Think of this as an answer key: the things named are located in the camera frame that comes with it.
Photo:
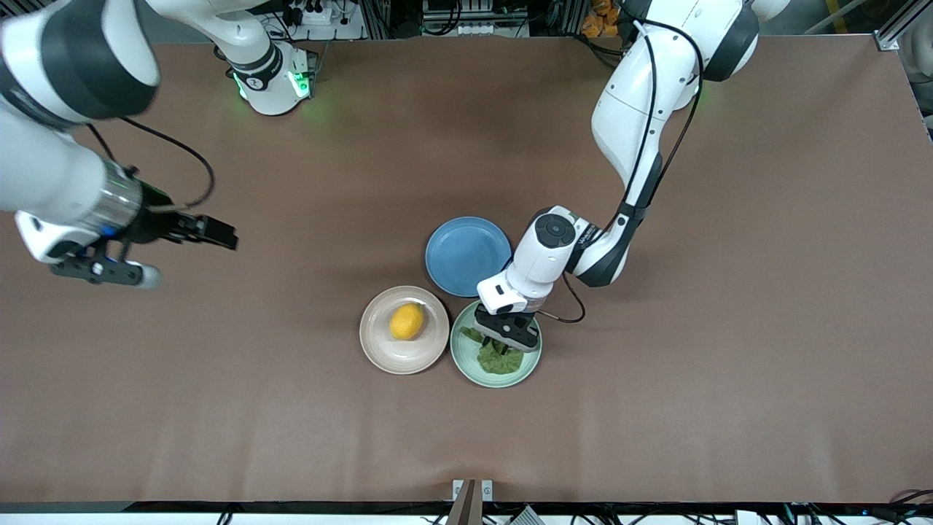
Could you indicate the aluminium profile frame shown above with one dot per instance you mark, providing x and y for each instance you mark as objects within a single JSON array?
[{"x": 900, "y": 25}]

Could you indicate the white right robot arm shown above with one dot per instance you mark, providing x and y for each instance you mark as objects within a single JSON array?
[{"x": 44, "y": 175}]

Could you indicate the green lettuce leaf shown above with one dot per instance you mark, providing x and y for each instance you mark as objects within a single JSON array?
[{"x": 503, "y": 362}]

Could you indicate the orange packaged goods pile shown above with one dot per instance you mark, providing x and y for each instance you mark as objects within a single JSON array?
[{"x": 599, "y": 18}]

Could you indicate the white power strip with plugs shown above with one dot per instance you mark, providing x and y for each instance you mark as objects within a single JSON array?
[{"x": 321, "y": 18}]

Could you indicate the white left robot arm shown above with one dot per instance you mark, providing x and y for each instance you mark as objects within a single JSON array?
[{"x": 627, "y": 117}]

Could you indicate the white equipment rack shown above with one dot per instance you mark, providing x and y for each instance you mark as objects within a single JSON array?
[{"x": 474, "y": 16}]

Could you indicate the blue plate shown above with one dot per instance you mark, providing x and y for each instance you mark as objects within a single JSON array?
[{"x": 466, "y": 255}]

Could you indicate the pale beige plate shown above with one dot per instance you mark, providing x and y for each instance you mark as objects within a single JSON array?
[{"x": 386, "y": 351}]

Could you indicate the yellow lemon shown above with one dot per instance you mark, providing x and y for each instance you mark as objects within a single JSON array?
[{"x": 407, "y": 321}]

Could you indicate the mint green plate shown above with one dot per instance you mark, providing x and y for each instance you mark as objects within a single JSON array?
[{"x": 466, "y": 366}]

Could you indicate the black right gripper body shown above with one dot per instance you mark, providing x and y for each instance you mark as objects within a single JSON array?
[{"x": 156, "y": 222}]

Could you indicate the metal table edge bracket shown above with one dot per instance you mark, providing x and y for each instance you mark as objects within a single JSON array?
[{"x": 472, "y": 496}]

